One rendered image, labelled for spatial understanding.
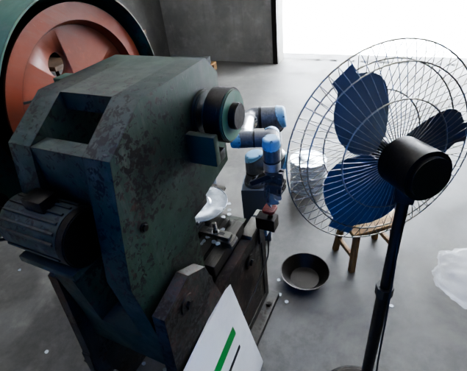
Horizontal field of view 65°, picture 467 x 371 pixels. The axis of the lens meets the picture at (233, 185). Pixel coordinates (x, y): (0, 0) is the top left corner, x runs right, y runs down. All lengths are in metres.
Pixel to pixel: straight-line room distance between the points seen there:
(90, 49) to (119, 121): 0.71
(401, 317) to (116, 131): 1.85
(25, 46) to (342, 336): 1.95
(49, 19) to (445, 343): 2.30
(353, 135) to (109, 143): 0.62
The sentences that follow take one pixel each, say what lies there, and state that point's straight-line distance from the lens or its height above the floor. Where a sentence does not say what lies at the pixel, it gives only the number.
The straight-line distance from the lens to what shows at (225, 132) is 1.21.
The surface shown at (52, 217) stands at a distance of 1.13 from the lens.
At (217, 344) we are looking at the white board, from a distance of 1.62.
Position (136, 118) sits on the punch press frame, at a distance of 1.01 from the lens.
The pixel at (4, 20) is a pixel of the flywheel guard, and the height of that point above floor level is 1.68.
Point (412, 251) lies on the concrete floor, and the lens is 2.71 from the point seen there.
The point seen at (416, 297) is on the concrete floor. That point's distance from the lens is 2.45.
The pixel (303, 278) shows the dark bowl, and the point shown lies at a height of 0.00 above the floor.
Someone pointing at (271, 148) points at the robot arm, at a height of 1.10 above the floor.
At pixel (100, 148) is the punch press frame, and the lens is 1.00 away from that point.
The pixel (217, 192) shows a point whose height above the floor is 0.78.
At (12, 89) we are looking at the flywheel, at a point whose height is 1.49.
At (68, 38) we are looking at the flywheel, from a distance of 1.61.
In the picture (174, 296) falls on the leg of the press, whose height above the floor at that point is 0.88.
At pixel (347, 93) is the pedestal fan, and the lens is 0.97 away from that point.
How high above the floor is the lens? 1.84
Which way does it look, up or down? 35 degrees down
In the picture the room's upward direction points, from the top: 7 degrees counter-clockwise
